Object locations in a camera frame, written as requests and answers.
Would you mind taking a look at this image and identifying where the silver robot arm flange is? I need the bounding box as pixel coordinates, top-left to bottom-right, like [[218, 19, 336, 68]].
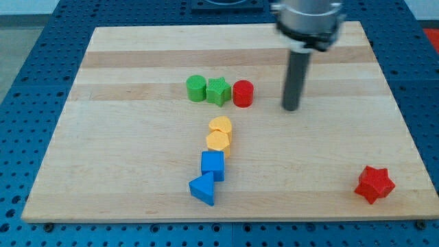
[[270, 0, 345, 54]]

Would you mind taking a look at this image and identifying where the green star block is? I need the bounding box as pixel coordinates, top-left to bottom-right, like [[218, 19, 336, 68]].
[[206, 77, 231, 107]]

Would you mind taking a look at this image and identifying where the red star block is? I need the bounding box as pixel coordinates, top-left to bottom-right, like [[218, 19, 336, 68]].
[[354, 166, 396, 204]]

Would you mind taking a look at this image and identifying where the yellow heart block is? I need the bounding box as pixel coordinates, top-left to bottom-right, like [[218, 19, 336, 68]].
[[209, 116, 233, 142]]

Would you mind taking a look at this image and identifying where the yellow pentagon block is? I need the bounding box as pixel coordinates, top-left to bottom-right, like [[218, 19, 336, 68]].
[[206, 130, 230, 158]]

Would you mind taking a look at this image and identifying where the wooden board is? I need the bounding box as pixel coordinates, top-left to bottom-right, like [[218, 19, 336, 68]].
[[22, 21, 438, 223]]

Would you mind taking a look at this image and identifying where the blue cube block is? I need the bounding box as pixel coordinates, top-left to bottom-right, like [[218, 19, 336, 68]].
[[200, 151, 225, 182]]

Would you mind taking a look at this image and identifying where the red cylinder block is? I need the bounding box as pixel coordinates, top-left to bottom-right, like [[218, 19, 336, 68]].
[[233, 80, 254, 108]]

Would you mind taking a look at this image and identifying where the green cylinder block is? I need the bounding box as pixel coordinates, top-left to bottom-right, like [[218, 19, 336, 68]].
[[186, 75, 206, 102]]

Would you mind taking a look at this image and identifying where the blue triangle block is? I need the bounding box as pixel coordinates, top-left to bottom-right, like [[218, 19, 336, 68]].
[[189, 172, 215, 206]]

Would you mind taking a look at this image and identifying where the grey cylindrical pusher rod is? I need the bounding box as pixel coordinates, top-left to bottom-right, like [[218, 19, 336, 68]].
[[282, 51, 310, 111]]

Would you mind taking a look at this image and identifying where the dark blue base plate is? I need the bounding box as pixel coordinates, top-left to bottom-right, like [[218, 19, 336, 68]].
[[189, 0, 265, 12]]

